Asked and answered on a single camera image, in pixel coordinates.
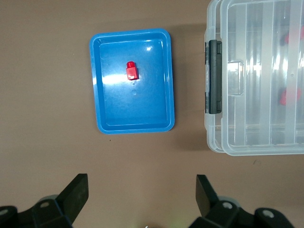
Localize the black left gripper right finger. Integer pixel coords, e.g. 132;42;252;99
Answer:
189;175;295;228

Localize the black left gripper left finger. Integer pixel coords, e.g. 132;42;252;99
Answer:
0;173;89;228

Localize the small red block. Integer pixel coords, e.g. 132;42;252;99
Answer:
125;61;140;81
277;86;301;106
280;26;304;47

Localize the clear plastic box lid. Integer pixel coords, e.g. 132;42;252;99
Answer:
220;0;304;156

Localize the clear plastic storage box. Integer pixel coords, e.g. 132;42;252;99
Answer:
204;0;304;154

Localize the blue plastic tray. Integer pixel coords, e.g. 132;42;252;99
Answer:
89;28;176;135

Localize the black box handle latch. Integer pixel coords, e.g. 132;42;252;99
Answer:
204;39;223;114

